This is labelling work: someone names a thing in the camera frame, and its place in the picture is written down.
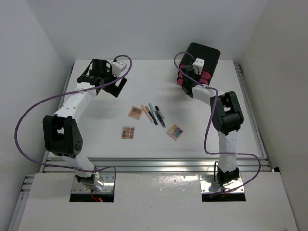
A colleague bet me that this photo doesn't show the light blue black pen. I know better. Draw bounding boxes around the light blue black pen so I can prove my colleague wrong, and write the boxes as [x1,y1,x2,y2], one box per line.
[148,103,158,125]

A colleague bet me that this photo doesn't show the brown gold makeup pencil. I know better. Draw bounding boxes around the brown gold makeup pencil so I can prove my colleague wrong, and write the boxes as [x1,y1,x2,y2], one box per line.
[145,106,155,120]

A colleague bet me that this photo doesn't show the peach concealer stick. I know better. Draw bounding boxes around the peach concealer stick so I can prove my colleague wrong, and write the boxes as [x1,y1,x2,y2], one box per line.
[141,104,154,123]

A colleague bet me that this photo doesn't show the colourful eyeshadow palette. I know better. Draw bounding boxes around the colourful eyeshadow palette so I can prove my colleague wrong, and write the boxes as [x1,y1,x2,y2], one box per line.
[166,124,183,141]

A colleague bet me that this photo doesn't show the black mascara tube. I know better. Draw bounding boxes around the black mascara tube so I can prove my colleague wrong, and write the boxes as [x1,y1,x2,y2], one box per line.
[155,106,166,128]

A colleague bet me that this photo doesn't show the metal base plate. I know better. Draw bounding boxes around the metal base plate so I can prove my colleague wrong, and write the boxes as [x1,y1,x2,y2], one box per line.
[200,174,244,194]
[71,173,114,194]

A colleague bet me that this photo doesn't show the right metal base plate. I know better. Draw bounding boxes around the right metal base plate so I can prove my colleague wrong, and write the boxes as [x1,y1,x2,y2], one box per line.
[200,174,244,194]

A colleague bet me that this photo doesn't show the black drawer cabinet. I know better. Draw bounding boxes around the black drawer cabinet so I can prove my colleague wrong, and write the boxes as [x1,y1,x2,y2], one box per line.
[179,42,221,84]

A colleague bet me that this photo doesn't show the brown eyeshadow palette four pans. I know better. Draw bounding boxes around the brown eyeshadow palette four pans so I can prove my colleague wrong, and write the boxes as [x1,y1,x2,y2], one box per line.
[128,106,143,120]

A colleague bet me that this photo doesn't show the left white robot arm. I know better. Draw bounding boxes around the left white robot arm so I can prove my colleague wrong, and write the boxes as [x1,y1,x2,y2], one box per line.
[43,59,127,190]

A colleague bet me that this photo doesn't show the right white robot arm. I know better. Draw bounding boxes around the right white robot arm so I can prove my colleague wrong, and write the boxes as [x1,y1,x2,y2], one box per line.
[178,65,244,186]

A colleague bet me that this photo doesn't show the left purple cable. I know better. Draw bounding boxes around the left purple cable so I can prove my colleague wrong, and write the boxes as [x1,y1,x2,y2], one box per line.
[14,54,133,191]

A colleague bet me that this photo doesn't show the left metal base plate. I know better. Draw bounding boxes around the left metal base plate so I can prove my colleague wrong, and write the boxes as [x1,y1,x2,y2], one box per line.
[71,173,114,194]

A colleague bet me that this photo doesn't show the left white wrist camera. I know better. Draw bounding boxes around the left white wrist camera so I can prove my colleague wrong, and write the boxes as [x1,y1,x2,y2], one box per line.
[111,61,127,77]

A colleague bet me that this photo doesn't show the eyeshadow palette round brown pans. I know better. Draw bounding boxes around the eyeshadow palette round brown pans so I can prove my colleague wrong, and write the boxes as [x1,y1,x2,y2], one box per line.
[121,126,135,139]

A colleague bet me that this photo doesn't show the aluminium frame rail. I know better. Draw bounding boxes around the aluminium frame rail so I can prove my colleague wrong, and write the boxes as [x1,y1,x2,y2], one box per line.
[41,157,271,173]

